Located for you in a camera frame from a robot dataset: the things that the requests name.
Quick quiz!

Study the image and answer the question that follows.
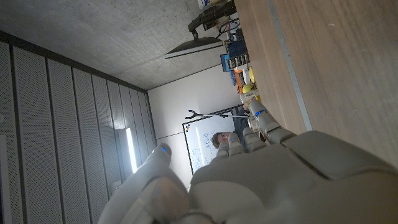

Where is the black white block stack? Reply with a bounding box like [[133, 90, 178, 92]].
[[227, 54, 251, 70]]

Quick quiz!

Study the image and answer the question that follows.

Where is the black computer monitor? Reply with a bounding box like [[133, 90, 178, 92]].
[[164, 1, 238, 60]]

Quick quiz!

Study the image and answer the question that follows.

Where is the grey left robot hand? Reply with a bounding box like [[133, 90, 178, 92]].
[[98, 98, 398, 224]]

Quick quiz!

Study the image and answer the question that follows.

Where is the whiteboard with black frame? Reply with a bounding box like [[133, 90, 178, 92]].
[[182, 105, 243, 175]]

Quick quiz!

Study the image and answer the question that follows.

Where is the seated person in dark shirt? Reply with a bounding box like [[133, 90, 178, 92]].
[[211, 107, 251, 150]]

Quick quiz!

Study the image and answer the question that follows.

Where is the black reacher grabber tool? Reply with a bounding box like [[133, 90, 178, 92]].
[[185, 110, 249, 120]]

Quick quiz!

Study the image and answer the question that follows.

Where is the blue mug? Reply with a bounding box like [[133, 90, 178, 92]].
[[226, 39, 249, 58]]

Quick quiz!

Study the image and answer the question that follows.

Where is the ceiling strip light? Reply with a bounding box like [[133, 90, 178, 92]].
[[126, 128, 138, 174]]

